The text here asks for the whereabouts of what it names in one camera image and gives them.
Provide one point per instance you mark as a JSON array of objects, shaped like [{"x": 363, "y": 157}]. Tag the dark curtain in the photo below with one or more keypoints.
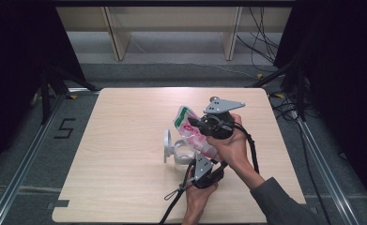
[
  {"x": 15, "y": 62},
  {"x": 344, "y": 78}
]

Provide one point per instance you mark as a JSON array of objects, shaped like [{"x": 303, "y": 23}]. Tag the metal floor rail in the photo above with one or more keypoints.
[
  {"x": 21, "y": 172},
  {"x": 317, "y": 156}
]

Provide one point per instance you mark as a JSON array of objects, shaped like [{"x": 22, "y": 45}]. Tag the pink and white snack bag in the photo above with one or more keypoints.
[{"x": 196, "y": 142}]

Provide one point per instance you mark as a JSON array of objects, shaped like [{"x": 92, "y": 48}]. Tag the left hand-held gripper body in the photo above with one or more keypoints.
[{"x": 202, "y": 167}]

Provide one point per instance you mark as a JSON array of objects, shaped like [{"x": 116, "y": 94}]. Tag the clear jar with white lid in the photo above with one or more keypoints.
[{"x": 182, "y": 156}]

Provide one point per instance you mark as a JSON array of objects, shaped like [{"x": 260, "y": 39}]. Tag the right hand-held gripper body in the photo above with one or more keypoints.
[{"x": 223, "y": 106}]

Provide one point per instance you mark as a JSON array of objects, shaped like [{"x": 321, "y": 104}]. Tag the yellow tape piece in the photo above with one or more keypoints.
[
  {"x": 73, "y": 97},
  {"x": 279, "y": 95},
  {"x": 259, "y": 76}
]

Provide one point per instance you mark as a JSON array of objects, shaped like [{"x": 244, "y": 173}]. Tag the black tripod stand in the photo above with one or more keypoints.
[
  {"x": 301, "y": 93},
  {"x": 45, "y": 100}
]

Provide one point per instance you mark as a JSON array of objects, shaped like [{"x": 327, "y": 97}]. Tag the person's right hand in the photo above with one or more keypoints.
[{"x": 232, "y": 148}]

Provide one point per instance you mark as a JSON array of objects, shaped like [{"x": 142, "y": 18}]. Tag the beige wooden shelf unit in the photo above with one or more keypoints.
[{"x": 115, "y": 37}]

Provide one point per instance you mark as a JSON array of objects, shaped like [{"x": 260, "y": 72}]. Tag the person's left hand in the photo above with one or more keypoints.
[{"x": 200, "y": 198}]

